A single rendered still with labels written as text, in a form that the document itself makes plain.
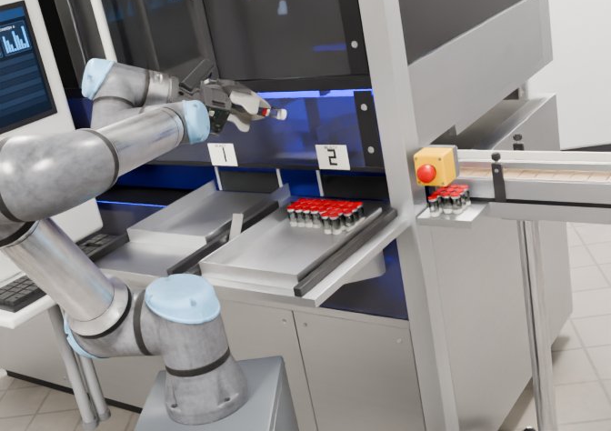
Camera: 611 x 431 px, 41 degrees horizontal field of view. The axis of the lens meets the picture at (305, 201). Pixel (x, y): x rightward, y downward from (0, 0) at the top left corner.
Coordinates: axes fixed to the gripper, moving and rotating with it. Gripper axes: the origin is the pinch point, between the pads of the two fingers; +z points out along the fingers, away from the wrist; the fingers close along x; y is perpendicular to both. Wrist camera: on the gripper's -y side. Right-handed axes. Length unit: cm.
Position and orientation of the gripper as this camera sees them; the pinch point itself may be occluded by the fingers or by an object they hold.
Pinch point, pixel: (261, 107)
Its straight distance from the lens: 166.4
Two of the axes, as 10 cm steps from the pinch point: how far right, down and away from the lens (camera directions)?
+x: 4.1, -6.5, -6.4
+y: 1.7, 7.4, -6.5
